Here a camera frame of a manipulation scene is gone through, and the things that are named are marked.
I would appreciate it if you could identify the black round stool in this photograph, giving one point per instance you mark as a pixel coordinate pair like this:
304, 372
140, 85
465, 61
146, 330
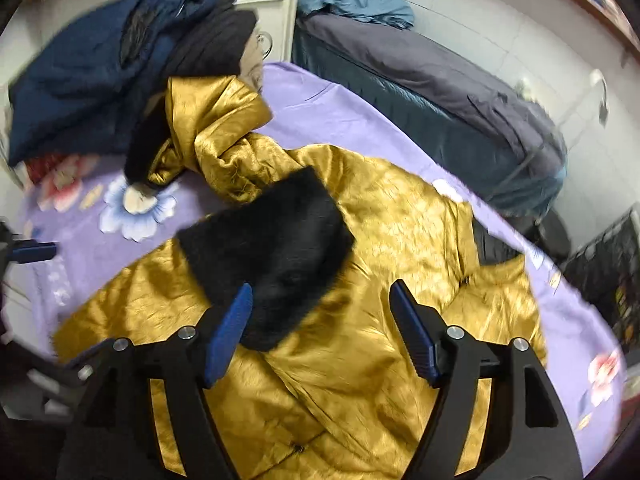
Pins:
552, 235

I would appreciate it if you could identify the black quilted garment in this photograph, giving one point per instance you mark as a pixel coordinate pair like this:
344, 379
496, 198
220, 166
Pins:
210, 45

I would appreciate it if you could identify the grey blanket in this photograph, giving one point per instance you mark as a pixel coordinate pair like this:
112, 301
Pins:
425, 65

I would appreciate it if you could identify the purple floral bed sheet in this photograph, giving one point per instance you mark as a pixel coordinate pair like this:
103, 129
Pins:
325, 105

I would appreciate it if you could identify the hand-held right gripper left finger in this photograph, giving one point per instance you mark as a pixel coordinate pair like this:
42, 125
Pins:
227, 335

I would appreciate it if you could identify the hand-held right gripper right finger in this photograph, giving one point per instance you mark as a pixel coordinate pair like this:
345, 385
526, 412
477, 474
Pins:
415, 335

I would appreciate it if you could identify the blue duvet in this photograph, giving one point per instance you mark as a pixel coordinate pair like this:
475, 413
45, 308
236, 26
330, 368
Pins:
350, 2

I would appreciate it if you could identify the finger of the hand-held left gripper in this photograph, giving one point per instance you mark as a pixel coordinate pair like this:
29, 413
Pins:
37, 252

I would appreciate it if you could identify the navy blue padded jacket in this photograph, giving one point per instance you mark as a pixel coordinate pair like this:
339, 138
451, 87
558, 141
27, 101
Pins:
65, 95

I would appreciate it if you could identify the massage bed grey cover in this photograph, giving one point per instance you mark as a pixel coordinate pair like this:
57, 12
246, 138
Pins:
400, 110

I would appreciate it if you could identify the golden coat with black fur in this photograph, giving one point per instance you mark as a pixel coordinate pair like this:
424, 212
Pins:
390, 210

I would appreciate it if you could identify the beige pillow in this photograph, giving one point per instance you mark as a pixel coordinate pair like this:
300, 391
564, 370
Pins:
252, 67

